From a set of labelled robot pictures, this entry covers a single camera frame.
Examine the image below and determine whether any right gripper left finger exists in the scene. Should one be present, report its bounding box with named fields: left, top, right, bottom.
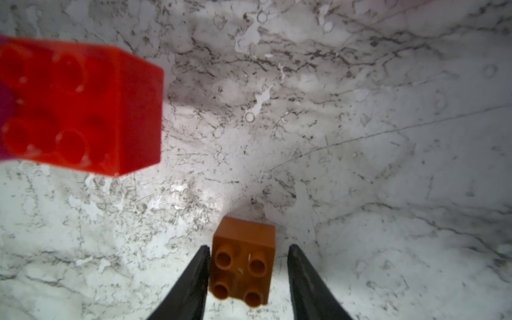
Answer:
left=148, top=245, right=211, bottom=320

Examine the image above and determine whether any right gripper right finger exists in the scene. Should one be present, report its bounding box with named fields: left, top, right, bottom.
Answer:
left=287, top=244, right=352, bottom=320

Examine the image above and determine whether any orange small lego brick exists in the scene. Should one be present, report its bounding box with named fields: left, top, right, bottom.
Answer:
left=209, top=217, right=276, bottom=307

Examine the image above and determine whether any red long lego brick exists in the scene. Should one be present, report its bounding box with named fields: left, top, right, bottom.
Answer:
left=1, top=36, right=165, bottom=177

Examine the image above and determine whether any pink small lego brick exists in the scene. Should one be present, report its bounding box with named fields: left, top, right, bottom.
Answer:
left=0, top=82, right=15, bottom=161

